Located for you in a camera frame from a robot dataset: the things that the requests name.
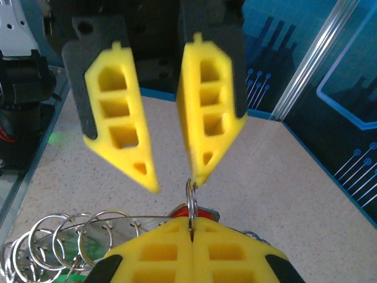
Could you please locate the red key tag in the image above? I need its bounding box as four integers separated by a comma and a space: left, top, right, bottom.
170, 205, 213, 221

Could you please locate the green plastic tag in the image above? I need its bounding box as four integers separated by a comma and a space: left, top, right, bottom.
54, 272, 91, 283

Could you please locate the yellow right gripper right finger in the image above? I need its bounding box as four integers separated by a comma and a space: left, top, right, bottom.
191, 217, 306, 283

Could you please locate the long aluminium rail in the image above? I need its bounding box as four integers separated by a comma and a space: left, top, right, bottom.
0, 66, 71, 242

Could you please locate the aluminium frame post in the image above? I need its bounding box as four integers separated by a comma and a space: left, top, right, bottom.
270, 0, 356, 122

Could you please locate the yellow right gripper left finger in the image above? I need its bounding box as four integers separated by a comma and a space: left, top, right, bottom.
84, 217, 193, 283

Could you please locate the steel split keyring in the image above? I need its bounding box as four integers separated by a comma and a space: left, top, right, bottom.
78, 209, 132, 265
0, 241, 18, 283
30, 214, 76, 271
52, 212, 100, 268
184, 177, 199, 238
240, 230, 271, 245
11, 231, 44, 283

